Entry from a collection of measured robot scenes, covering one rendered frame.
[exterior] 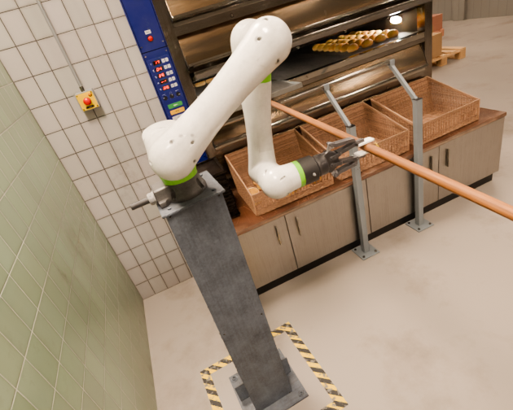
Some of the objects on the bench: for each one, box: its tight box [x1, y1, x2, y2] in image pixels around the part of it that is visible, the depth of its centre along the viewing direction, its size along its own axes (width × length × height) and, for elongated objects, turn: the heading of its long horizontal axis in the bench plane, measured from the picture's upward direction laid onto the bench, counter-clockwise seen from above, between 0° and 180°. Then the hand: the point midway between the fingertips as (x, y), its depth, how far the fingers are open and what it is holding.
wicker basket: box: [225, 129, 334, 216], centre depth 229 cm, size 49×56×28 cm
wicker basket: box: [371, 76, 480, 146], centre depth 254 cm, size 49×56×28 cm
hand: (364, 146), depth 121 cm, fingers closed on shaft, 3 cm apart
